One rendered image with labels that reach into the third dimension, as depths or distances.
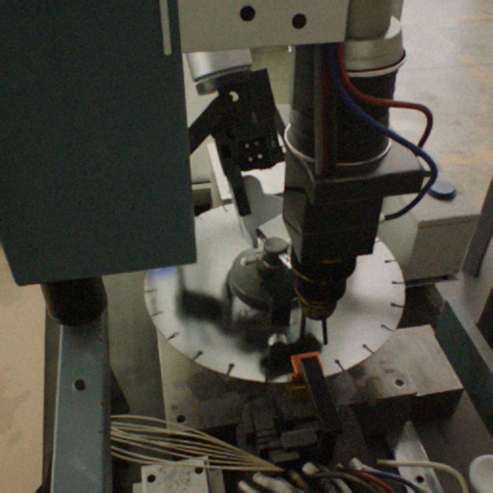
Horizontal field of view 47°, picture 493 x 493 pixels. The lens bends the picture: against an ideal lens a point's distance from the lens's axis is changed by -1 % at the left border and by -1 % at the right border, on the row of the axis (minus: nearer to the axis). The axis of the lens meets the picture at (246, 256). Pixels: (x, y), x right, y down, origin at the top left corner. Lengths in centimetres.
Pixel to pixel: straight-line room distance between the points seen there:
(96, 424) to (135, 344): 45
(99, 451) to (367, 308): 37
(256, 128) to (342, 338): 26
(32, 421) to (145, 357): 19
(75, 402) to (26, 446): 35
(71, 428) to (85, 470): 4
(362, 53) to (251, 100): 35
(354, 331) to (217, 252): 22
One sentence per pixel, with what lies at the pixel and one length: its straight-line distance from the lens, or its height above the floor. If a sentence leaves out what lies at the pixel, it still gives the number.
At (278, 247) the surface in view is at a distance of 69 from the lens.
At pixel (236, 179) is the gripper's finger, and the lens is 67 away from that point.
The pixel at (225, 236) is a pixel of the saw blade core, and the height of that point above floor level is 95.
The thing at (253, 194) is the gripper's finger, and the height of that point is 105.
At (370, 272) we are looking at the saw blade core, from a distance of 76.
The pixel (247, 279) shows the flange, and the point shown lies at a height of 96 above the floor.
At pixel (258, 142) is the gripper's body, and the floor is 111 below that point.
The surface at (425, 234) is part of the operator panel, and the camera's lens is 97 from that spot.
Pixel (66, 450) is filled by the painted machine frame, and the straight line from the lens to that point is 49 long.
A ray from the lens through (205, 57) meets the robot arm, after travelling 69.
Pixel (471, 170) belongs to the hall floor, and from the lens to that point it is 287.
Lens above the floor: 146
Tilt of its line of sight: 42 degrees down
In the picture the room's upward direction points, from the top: straight up
